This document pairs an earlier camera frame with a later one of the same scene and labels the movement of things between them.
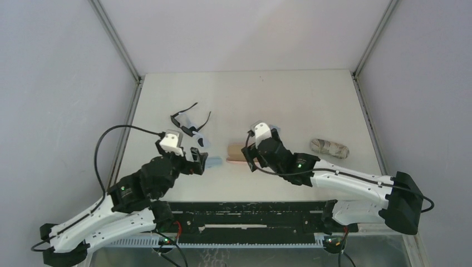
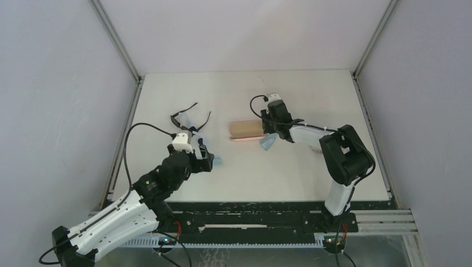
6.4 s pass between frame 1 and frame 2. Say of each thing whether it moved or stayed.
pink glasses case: moved
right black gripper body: moved
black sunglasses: stayed
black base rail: stayed
